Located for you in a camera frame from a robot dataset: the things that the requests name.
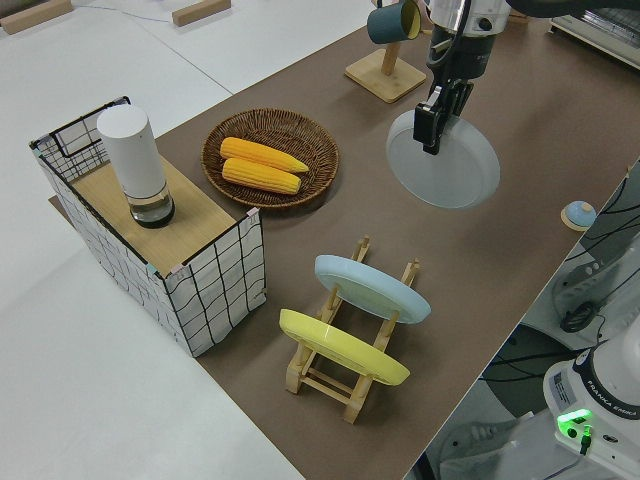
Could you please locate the brown table mat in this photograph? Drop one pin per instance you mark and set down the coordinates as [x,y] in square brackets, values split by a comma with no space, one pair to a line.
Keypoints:
[300,240]

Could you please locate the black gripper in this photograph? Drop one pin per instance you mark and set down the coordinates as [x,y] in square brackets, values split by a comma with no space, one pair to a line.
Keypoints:
[462,55]

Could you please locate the wooden mug tree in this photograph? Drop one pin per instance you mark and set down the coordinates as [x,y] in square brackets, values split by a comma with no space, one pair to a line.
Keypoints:
[387,80]

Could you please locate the yellow corn cob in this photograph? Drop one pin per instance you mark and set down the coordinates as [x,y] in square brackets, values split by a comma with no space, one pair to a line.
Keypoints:
[260,152]
[260,177]

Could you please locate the light blue plate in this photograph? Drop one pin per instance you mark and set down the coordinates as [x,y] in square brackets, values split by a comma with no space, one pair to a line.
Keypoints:
[370,287]

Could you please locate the wooden block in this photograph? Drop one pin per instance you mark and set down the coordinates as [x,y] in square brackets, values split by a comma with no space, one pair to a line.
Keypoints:
[30,15]
[200,11]

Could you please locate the white cylinder bottle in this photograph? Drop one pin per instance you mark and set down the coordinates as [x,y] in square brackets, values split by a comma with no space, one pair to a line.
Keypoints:
[132,150]

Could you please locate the yellow plate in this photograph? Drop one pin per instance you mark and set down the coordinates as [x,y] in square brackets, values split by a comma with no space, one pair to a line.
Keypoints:
[340,345]

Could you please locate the wooden plate rack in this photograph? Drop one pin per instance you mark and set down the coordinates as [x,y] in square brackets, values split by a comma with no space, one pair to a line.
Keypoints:
[322,382]

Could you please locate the white toaster oven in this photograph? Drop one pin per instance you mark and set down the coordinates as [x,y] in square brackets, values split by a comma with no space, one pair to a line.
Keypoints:
[600,30]

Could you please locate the dark blue mug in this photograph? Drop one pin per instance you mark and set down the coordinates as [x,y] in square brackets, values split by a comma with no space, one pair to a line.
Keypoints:
[387,22]

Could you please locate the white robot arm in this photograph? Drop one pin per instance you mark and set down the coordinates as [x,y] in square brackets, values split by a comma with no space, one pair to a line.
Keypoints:
[615,380]

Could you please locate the brown wicker basket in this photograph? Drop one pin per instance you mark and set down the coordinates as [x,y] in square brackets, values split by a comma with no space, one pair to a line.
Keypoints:
[320,150]

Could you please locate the gray plate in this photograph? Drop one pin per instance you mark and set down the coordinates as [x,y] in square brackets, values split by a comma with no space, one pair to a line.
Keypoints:
[450,175]

